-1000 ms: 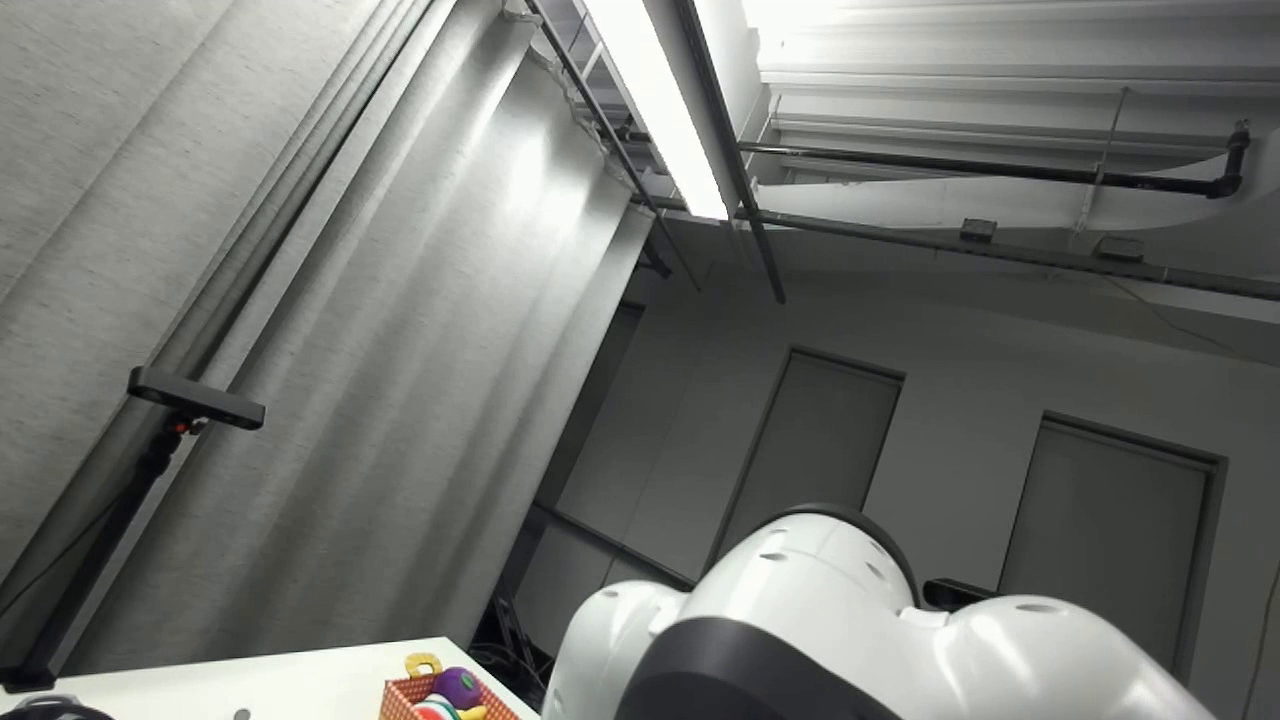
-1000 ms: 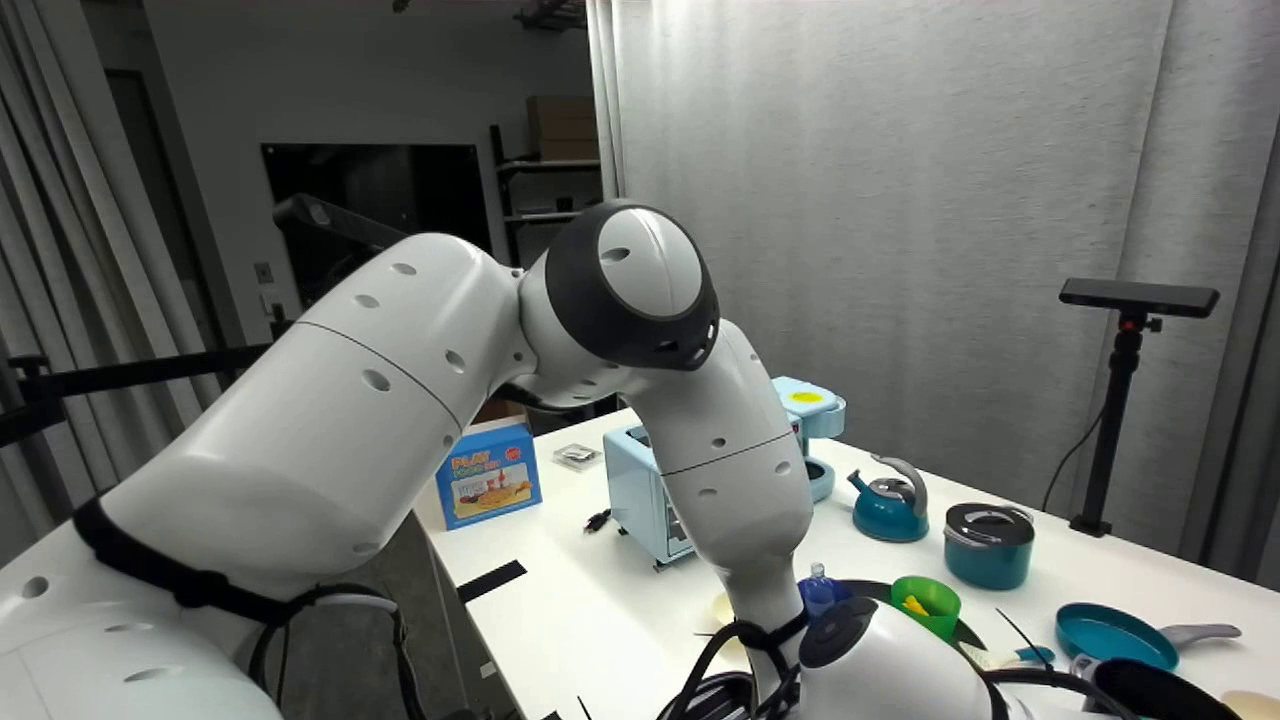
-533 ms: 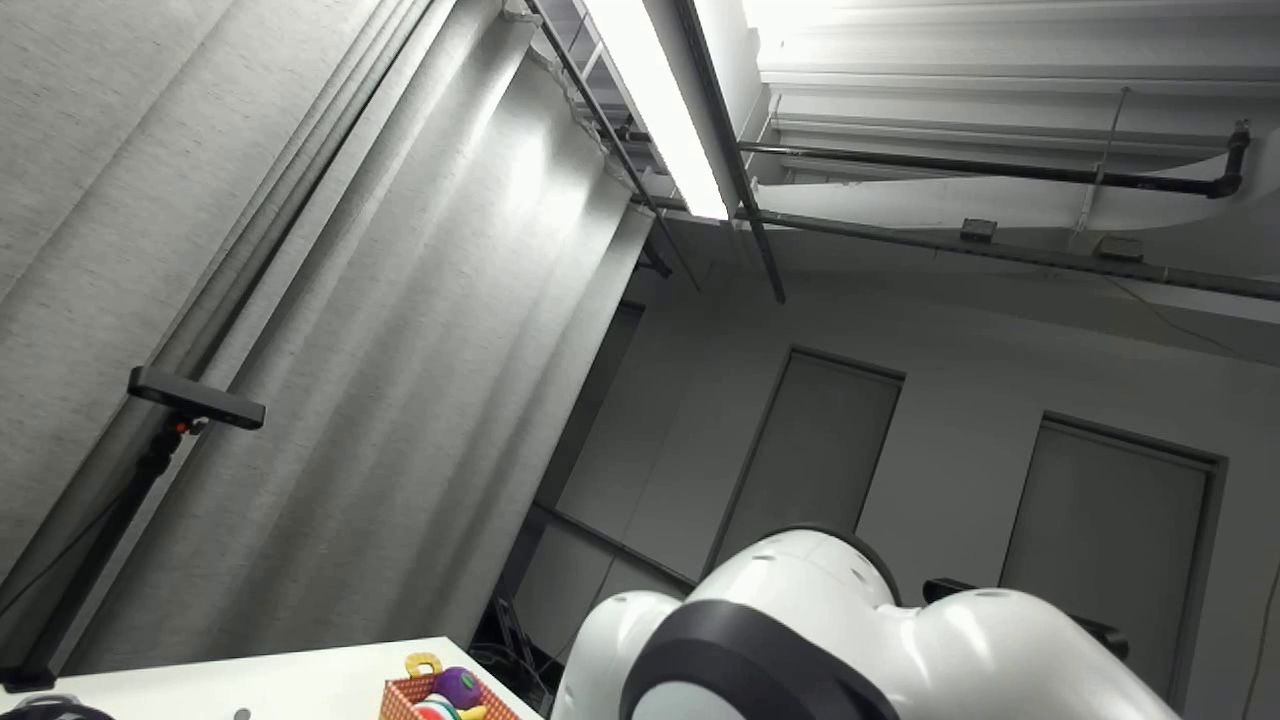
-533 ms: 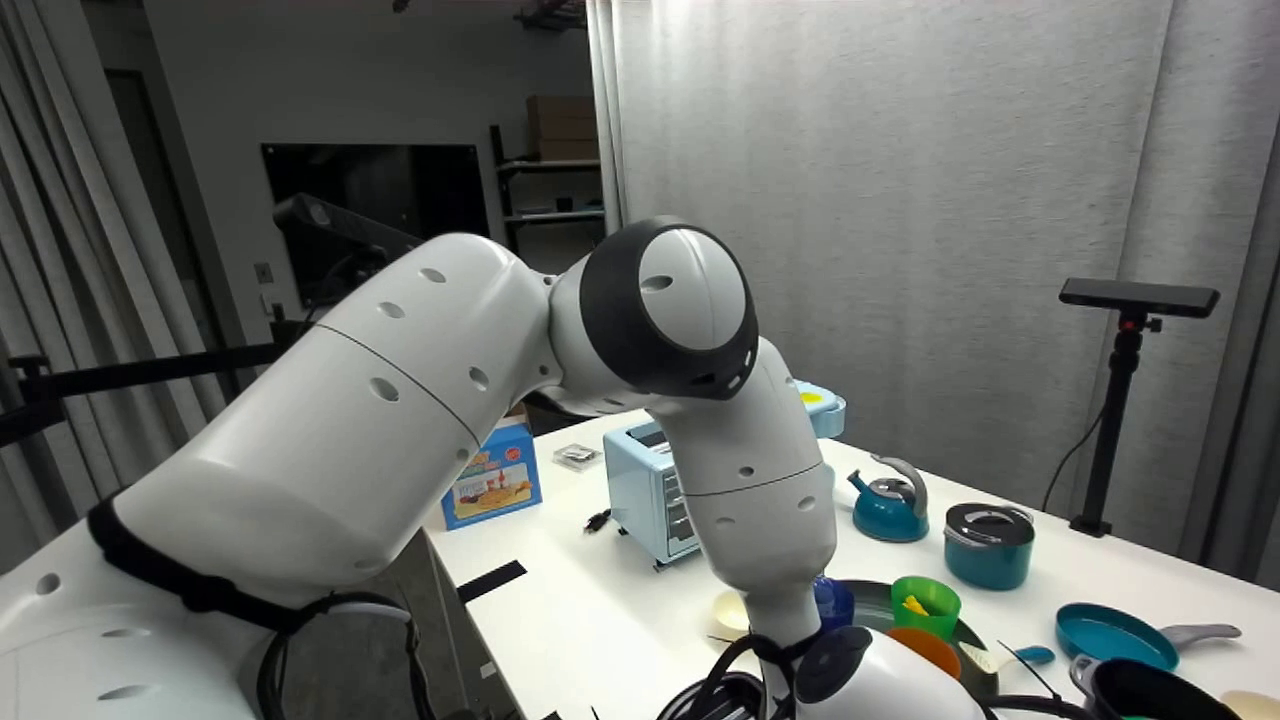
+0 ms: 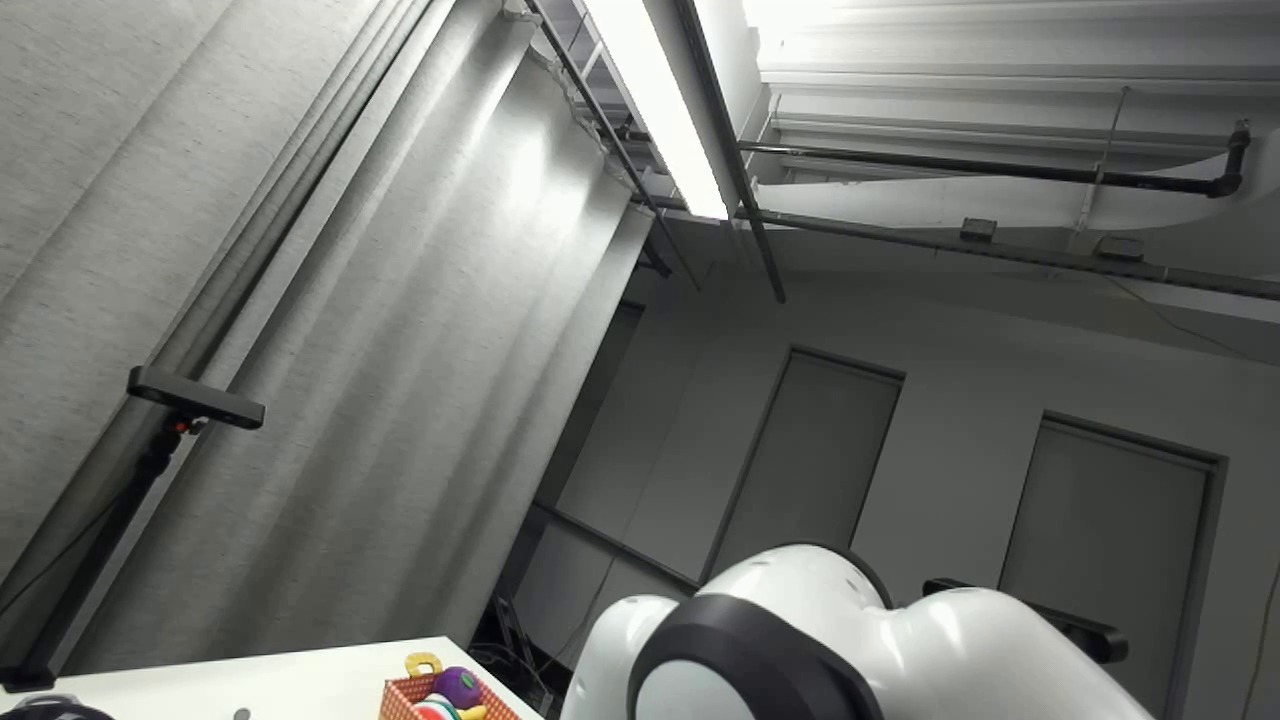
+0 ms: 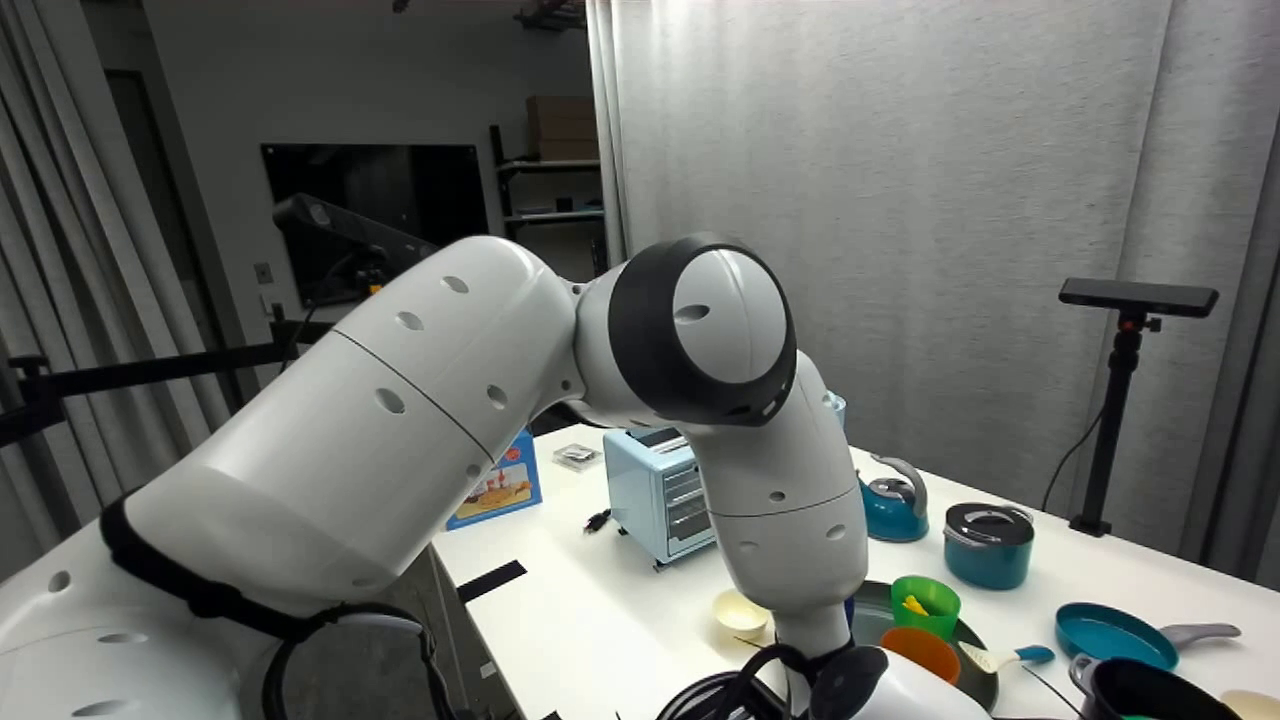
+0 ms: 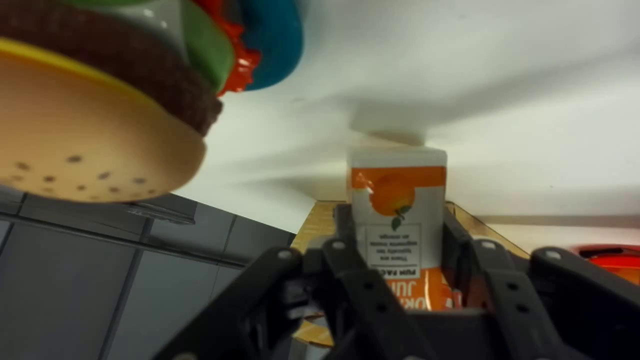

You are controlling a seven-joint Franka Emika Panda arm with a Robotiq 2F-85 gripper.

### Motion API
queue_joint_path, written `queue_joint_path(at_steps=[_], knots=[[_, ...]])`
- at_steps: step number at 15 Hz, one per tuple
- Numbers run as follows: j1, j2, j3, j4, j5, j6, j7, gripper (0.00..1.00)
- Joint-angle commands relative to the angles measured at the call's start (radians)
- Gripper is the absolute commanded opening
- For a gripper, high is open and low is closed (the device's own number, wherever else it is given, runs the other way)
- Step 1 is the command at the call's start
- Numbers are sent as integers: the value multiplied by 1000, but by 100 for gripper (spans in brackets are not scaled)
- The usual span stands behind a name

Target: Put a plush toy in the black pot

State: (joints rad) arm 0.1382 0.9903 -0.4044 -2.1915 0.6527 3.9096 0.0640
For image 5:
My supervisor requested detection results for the checkered open toy box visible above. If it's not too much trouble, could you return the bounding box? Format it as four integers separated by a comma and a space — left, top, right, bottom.
378, 650, 524, 720

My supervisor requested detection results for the black pot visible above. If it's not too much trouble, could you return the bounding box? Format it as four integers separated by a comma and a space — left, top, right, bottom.
0, 693, 115, 720

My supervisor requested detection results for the grey door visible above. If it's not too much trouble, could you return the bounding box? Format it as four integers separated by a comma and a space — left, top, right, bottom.
703, 345, 908, 593
997, 414, 1228, 720

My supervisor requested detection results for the long ceiling light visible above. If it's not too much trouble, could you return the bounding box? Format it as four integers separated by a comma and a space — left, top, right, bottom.
578, 0, 736, 226

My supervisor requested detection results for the grey white curtain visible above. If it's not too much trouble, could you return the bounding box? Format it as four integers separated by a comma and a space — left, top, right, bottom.
0, 0, 656, 676

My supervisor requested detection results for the black floor stand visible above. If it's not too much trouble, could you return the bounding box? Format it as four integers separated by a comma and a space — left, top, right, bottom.
483, 593, 570, 716

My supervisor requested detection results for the grey ceiling conduit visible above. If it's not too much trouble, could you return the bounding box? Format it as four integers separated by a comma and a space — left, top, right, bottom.
666, 204, 1280, 303

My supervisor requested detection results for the black ceiling pipe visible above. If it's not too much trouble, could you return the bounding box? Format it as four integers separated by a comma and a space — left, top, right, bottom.
736, 119, 1258, 204

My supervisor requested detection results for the metal ceiling cable tray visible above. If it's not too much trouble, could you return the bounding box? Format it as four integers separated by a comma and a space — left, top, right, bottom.
524, 0, 674, 213

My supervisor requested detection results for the black camera bar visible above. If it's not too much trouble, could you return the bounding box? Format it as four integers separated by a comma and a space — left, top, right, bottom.
124, 365, 269, 432

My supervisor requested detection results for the black camera stand pole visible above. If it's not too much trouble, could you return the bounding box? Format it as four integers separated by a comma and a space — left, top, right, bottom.
0, 418, 184, 698

